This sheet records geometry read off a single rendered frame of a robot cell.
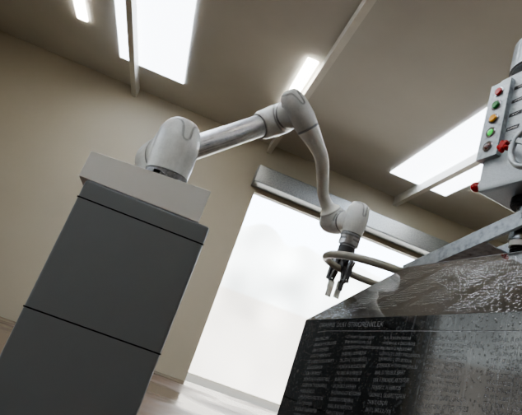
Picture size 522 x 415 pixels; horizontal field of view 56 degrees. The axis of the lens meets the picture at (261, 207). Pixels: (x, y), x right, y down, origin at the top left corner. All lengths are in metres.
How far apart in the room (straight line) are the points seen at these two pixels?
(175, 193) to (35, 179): 6.57
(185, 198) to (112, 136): 6.64
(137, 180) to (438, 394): 1.05
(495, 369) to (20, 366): 1.17
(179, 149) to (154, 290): 0.51
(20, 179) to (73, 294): 6.64
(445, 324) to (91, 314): 0.97
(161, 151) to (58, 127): 6.61
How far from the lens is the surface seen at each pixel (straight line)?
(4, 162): 8.22
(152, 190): 1.54
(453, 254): 1.66
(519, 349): 0.79
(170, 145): 1.71
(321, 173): 2.18
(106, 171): 1.56
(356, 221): 2.19
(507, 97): 1.73
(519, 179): 1.53
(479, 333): 0.84
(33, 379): 1.51
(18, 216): 7.94
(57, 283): 1.50
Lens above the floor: 0.44
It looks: 18 degrees up
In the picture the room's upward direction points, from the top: 20 degrees clockwise
